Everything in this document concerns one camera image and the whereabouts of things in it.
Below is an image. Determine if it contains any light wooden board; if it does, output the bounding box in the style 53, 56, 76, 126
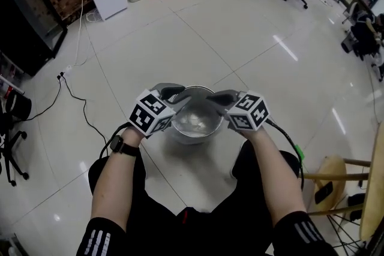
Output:
359, 122, 384, 242

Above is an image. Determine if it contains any wooden stool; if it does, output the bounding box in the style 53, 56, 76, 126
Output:
299, 155, 373, 217

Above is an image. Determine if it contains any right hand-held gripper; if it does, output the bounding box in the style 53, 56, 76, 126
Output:
205, 89, 271, 132

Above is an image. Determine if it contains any black smartphone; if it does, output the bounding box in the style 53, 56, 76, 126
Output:
314, 181, 334, 205

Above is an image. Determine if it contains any green floor tape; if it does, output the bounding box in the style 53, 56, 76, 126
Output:
293, 143, 305, 160

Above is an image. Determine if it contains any person's right forearm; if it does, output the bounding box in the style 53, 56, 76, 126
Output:
239, 125, 308, 227

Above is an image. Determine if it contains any person in black clothes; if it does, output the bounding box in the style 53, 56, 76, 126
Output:
88, 139, 301, 256

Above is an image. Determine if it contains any black wristwatch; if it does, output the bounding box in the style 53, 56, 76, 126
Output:
109, 134, 140, 158

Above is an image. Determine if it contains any black cylindrical container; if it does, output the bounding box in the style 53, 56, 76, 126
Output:
5, 89, 32, 121

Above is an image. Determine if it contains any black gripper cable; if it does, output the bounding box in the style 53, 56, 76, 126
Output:
265, 118, 306, 191
98, 122, 133, 160

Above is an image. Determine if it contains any person's left forearm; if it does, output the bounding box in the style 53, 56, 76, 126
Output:
91, 127, 145, 231

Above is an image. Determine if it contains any white power cable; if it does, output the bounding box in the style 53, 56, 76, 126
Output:
73, 0, 100, 67

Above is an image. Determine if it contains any person's black striped shirt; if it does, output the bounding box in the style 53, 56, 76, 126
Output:
76, 210, 340, 256

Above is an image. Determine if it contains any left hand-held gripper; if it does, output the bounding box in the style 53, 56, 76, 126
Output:
128, 82, 193, 137

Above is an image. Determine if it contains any black glass-door cabinet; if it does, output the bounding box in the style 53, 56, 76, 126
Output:
0, 0, 68, 77

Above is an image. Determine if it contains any black floor cable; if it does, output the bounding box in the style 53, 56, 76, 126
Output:
61, 77, 109, 148
23, 77, 63, 123

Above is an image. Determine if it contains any clear storage shelf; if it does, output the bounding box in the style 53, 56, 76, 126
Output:
0, 50, 25, 97

